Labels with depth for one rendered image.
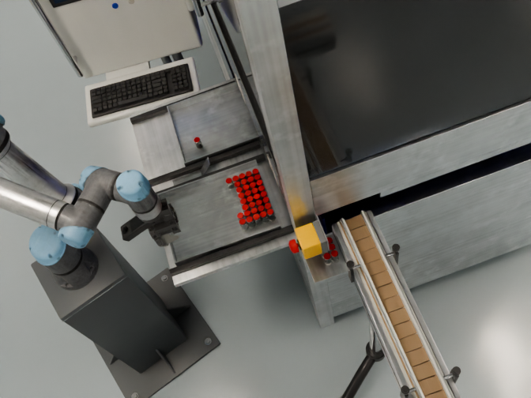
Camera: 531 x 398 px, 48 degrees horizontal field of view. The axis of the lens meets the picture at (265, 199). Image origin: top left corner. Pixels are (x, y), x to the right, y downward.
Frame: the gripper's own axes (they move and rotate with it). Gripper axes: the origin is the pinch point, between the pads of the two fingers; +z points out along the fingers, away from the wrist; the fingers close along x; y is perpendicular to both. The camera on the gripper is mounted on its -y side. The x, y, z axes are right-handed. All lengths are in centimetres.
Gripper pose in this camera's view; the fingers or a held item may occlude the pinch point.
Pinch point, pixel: (163, 242)
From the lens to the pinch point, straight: 182.8
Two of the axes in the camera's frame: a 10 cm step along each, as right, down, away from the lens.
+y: 9.4, -3.4, 0.2
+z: 1.5, 4.8, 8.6
